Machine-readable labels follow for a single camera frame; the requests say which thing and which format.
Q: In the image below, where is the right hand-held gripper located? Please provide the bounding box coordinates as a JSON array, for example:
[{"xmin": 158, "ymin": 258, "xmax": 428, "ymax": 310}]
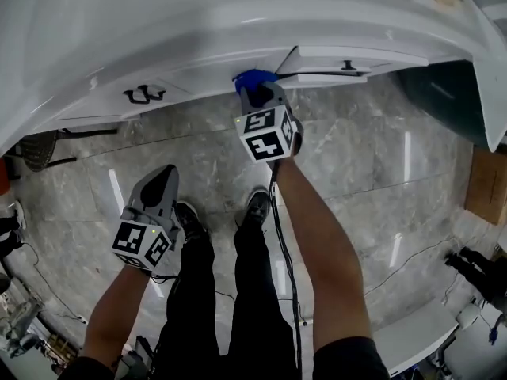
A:
[{"xmin": 234, "ymin": 81, "xmax": 305, "ymax": 165}]

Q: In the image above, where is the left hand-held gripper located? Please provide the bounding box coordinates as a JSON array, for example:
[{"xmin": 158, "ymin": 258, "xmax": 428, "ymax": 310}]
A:
[{"xmin": 111, "ymin": 164, "xmax": 185, "ymax": 273}]

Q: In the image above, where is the blue cloth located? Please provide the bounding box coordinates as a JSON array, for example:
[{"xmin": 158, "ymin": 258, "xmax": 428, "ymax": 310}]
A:
[{"xmin": 231, "ymin": 68, "xmax": 280, "ymax": 108}]

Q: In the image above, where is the white cabinet door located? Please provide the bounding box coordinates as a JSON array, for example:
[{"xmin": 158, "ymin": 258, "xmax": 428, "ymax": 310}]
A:
[
  {"xmin": 55, "ymin": 87, "xmax": 150, "ymax": 123},
  {"xmin": 140, "ymin": 55, "xmax": 286, "ymax": 116},
  {"xmin": 275, "ymin": 45, "xmax": 431, "ymax": 86}
]

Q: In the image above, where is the person's left forearm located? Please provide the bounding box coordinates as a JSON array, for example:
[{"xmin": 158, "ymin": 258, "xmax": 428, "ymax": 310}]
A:
[{"xmin": 80, "ymin": 264, "xmax": 152, "ymax": 370}]

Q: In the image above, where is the person's right forearm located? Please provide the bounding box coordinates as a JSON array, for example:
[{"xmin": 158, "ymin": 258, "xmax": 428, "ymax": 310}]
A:
[{"xmin": 273, "ymin": 157, "xmax": 376, "ymax": 354}]

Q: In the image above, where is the white sink cabinet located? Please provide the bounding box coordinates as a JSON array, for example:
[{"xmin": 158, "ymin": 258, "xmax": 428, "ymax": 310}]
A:
[{"xmin": 0, "ymin": 0, "xmax": 507, "ymax": 156}]

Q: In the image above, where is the person's left black shoe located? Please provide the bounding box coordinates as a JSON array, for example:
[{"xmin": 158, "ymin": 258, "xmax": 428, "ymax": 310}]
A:
[{"xmin": 173, "ymin": 200, "xmax": 209, "ymax": 241}]

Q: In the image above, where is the person's black shoe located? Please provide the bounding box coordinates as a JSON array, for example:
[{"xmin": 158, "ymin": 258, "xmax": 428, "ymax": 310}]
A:
[
  {"xmin": 236, "ymin": 189, "xmax": 272, "ymax": 231},
  {"xmin": 173, "ymin": 200, "xmax": 209, "ymax": 241}
]

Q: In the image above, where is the person's right black shoe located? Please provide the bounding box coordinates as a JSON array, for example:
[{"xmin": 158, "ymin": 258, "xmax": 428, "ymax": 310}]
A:
[{"xmin": 236, "ymin": 189, "xmax": 272, "ymax": 231}]

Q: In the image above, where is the dark wicker chair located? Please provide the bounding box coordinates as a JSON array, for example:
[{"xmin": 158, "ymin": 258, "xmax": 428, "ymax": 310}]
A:
[{"xmin": 13, "ymin": 127, "xmax": 120, "ymax": 173}]

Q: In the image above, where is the person's left leg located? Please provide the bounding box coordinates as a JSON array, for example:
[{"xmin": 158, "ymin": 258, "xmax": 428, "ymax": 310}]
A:
[{"xmin": 152, "ymin": 227, "xmax": 223, "ymax": 380}]

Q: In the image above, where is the person's leg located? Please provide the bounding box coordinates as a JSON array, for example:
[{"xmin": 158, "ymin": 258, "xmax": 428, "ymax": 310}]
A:
[
  {"xmin": 152, "ymin": 227, "xmax": 223, "ymax": 380},
  {"xmin": 226, "ymin": 215, "xmax": 304, "ymax": 380}
]

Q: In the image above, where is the orange sofa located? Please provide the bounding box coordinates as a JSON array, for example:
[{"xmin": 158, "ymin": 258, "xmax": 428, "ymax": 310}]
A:
[{"xmin": 0, "ymin": 157, "xmax": 11, "ymax": 196}]

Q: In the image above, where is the person's right leg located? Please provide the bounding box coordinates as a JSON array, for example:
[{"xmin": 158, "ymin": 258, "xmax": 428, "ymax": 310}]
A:
[{"xmin": 226, "ymin": 215, "xmax": 304, "ymax": 380}]

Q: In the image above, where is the dark green bin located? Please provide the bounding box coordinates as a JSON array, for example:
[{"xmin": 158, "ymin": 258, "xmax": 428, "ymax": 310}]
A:
[{"xmin": 395, "ymin": 59, "xmax": 494, "ymax": 146}]

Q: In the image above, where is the white robot machine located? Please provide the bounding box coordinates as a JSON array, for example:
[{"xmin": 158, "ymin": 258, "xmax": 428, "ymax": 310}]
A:
[{"xmin": 0, "ymin": 273, "xmax": 51, "ymax": 367}]

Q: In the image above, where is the brown cardboard box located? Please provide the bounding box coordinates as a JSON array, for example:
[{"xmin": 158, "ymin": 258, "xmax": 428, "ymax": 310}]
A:
[{"xmin": 463, "ymin": 144, "xmax": 507, "ymax": 226}]

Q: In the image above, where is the person's black shirt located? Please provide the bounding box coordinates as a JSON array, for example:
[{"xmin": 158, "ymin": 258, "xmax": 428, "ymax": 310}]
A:
[{"xmin": 59, "ymin": 335, "xmax": 392, "ymax": 380}]

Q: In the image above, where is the white table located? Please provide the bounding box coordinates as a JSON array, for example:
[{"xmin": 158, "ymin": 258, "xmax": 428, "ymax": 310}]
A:
[{"xmin": 372, "ymin": 294, "xmax": 463, "ymax": 376}]

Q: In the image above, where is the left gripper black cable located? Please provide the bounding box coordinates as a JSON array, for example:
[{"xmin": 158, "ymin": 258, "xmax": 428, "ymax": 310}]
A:
[{"xmin": 149, "ymin": 272, "xmax": 180, "ymax": 285}]

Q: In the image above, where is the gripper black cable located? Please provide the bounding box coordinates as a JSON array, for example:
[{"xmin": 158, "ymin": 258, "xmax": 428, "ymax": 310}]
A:
[
  {"xmin": 149, "ymin": 272, "xmax": 180, "ymax": 285},
  {"xmin": 268, "ymin": 159, "xmax": 305, "ymax": 380}
]

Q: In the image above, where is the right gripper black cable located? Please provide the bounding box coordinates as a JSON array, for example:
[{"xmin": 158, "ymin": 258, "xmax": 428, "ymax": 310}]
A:
[{"xmin": 268, "ymin": 159, "xmax": 305, "ymax": 380}]

